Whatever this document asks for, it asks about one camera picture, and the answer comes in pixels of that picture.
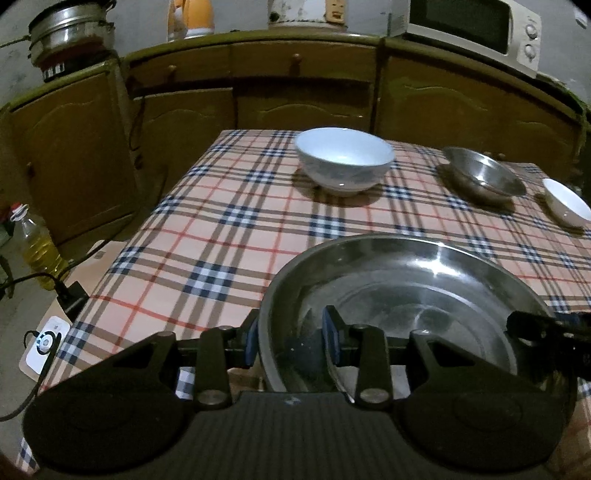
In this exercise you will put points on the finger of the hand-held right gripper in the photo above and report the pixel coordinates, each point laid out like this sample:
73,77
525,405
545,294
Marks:
575,321
526,325

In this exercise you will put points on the induction cooker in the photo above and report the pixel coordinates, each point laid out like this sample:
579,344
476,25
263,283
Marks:
69,69

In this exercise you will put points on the steel steamer pot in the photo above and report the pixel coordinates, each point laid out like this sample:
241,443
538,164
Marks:
69,32

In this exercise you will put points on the cooking oil bottle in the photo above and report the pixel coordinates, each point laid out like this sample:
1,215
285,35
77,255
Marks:
39,254

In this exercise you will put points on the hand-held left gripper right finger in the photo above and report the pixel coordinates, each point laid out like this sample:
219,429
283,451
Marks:
330,337

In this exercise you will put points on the black power adapter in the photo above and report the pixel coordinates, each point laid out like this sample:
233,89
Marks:
71,300

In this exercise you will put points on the wooden kitchen cabinet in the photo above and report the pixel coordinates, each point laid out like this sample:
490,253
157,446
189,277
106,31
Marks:
277,92

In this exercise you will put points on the deep steel bowl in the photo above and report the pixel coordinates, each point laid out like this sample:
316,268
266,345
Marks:
485,177

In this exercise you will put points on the orange electric kettle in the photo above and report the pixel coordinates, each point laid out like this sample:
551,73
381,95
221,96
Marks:
191,21

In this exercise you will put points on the white power strip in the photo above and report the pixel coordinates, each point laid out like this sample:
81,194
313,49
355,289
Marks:
44,346

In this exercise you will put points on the large white bowl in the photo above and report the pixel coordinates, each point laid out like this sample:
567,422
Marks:
344,157

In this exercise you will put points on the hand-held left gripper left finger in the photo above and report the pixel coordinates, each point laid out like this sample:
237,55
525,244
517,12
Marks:
251,341

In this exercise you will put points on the white rice cooker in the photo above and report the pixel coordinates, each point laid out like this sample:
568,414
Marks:
300,14

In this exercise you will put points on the plaid tablecloth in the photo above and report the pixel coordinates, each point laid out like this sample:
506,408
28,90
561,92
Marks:
207,230

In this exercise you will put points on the small white bowl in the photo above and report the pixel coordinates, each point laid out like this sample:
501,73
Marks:
568,203

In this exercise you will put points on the white microwave oven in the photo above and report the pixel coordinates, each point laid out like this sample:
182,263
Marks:
466,23

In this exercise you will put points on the steel plate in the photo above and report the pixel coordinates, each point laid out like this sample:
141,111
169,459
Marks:
415,286

